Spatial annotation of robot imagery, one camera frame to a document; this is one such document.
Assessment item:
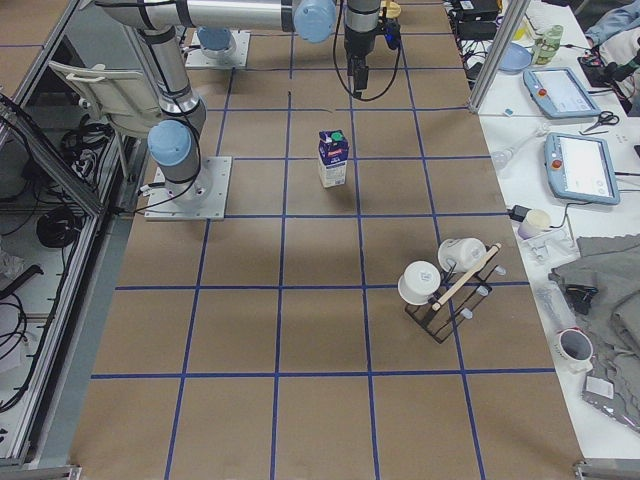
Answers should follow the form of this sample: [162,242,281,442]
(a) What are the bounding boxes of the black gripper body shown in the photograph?
[344,0,381,62]

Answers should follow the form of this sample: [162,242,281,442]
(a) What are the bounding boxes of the blue white milk carton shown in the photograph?
[318,130,349,188]

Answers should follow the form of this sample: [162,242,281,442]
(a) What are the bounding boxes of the paper cup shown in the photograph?
[517,209,551,240]

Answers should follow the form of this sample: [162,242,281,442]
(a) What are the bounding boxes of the blue plate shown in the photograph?
[499,42,532,74]

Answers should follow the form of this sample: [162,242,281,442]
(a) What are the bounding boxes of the green tape rolls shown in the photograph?
[532,24,564,66]

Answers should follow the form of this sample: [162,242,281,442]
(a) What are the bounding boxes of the upper teach pendant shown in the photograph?
[522,67,601,119]

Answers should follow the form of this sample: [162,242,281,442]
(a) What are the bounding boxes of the teach pendant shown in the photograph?
[522,67,601,119]
[544,132,620,205]

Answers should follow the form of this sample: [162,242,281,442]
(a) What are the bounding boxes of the white mug right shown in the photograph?
[437,238,487,273]

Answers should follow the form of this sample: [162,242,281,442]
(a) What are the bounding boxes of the white mug left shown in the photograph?
[398,260,441,306]

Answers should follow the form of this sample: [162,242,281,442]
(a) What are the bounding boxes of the lower teach pendant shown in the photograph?
[544,132,620,205]

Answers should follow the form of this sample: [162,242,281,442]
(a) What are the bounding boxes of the black scissors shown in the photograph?
[580,110,620,135]

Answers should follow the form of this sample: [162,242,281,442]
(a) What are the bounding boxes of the grey cloth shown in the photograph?
[549,235,639,431]

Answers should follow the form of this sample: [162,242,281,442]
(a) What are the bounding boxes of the white red rimmed mug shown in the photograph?
[552,327,594,374]

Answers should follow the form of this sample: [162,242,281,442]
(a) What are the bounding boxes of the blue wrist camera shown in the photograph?
[384,18,401,51]

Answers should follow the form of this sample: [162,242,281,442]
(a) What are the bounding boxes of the aluminium frame post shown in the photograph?
[468,0,530,113]

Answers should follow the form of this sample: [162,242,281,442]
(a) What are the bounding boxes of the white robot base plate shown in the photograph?
[142,156,233,221]

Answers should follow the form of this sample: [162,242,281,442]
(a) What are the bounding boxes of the black wire mug rack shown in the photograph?
[402,243,506,344]

